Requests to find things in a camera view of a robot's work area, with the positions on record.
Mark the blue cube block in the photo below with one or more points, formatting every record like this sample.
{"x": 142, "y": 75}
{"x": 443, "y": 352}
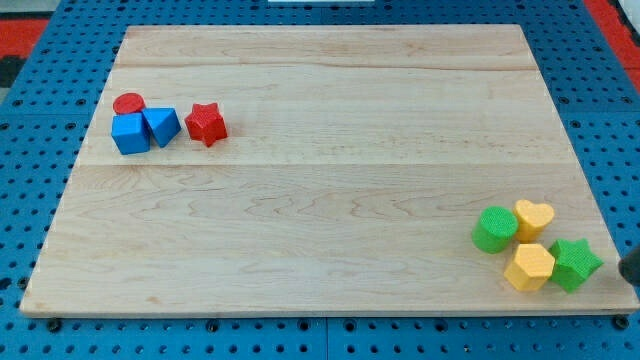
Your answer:
{"x": 130, "y": 133}

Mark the red cylinder block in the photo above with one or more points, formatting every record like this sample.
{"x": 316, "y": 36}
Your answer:
{"x": 128, "y": 103}

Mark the red star block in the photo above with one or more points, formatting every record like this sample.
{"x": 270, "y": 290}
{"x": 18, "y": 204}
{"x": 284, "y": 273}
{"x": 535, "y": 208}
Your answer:
{"x": 205, "y": 123}

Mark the blue triangle block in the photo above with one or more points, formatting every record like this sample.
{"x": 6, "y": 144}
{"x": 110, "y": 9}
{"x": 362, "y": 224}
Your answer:
{"x": 163, "y": 123}

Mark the yellow hexagon block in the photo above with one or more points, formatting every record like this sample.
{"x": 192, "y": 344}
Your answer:
{"x": 529, "y": 268}

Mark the wooden board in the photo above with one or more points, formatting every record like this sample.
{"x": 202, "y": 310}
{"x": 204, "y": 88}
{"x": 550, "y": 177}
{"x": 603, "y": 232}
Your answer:
{"x": 357, "y": 162}

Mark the green star block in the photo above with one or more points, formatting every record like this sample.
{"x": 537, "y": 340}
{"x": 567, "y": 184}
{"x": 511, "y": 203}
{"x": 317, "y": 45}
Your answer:
{"x": 575, "y": 263}

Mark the green cylinder block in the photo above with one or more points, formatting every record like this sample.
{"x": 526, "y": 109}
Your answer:
{"x": 494, "y": 229}

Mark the yellow heart block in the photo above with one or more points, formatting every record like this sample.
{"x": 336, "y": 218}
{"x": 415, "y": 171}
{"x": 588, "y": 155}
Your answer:
{"x": 532, "y": 218}

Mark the black stylus tip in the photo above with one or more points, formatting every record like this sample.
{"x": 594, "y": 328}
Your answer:
{"x": 628, "y": 267}

